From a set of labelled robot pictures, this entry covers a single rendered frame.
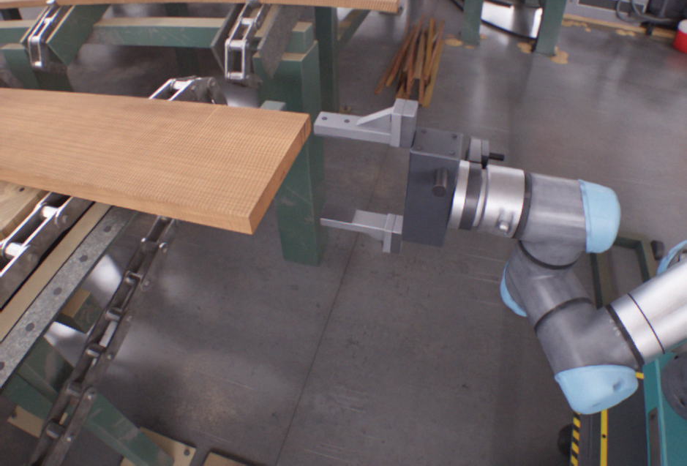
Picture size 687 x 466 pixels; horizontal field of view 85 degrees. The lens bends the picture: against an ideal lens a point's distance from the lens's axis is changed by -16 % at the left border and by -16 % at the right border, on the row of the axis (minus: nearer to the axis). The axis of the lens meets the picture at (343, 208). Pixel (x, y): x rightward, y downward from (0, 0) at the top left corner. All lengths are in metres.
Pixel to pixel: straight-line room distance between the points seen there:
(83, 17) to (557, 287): 1.30
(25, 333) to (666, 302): 0.66
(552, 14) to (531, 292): 2.78
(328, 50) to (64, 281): 1.69
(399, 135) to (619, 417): 0.80
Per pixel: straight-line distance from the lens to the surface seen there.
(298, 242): 1.46
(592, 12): 4.26
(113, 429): 0.99
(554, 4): 3.19
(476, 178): 0.47
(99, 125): 0.69
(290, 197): 1.32
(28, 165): 0.67
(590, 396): 0.49
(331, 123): 0.46
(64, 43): 1.35
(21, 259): 0.58
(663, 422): 0.97
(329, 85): 2.12
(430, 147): 0.45
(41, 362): 0.77
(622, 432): 1.04
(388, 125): 0.45
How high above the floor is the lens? 1.19
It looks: 44 degrees down
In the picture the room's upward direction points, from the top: 1 degrees counter-clockwise
